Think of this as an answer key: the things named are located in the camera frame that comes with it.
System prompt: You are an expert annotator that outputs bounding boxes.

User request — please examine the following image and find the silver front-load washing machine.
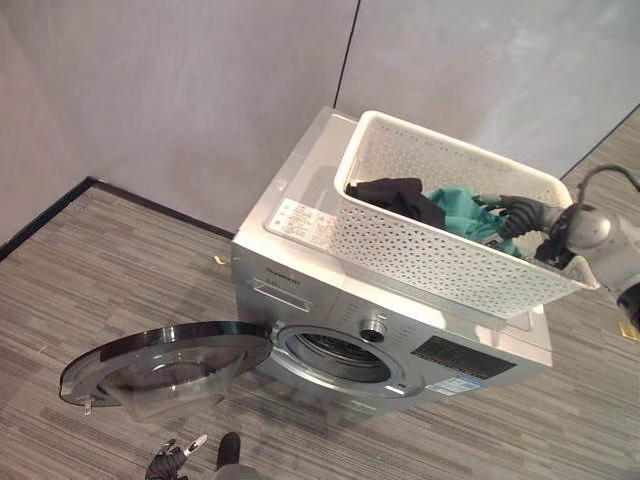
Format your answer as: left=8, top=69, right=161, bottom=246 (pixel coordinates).
left=230, top=105, right=554, bottom=407

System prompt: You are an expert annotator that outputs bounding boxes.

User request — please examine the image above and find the black garment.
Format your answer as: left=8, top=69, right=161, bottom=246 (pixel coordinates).
left=345, top=177, right=447, bottom=230

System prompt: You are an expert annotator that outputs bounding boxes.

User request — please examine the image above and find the blue white energy label sticker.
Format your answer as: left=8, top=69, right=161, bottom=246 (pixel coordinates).
left=426, top=376, right=487, bottom=403

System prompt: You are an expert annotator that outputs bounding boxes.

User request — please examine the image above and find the white warning label sticker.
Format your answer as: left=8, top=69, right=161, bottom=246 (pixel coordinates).
left=270, top=197, right=340, bottom=243

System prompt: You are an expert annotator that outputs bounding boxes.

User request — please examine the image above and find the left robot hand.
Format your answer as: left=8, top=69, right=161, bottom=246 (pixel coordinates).
left=145, top=433, right=209, bottom=480

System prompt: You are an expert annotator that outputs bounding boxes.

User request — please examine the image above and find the dark robot foot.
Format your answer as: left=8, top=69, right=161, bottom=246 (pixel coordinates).
left=215, top=431, right=242, bottom=472

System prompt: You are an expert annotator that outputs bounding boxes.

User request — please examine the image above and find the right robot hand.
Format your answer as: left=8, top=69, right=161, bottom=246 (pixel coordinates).
left=474, top=193, right=565, bottom=240

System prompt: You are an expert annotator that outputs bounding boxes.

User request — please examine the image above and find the white perforated laundry basket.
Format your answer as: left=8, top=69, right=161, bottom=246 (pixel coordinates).
left=333, top=109, right=601, bottom=320

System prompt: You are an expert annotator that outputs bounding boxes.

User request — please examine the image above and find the silver washer control knob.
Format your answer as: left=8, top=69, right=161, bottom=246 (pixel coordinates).
left=358, top=317, right=388, bottom=342

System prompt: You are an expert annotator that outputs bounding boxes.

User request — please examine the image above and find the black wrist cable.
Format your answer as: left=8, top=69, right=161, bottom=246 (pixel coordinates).
left=574, top=165, right=640, bottom=207

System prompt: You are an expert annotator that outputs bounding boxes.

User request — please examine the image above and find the round glass washer door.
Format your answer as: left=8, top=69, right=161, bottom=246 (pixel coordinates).
left=58, top=320, right=279, bottom=421

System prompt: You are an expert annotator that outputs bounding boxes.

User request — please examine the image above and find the teal green garment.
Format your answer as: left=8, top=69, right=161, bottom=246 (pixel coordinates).
left=429, top=186, right=523, bottom=257

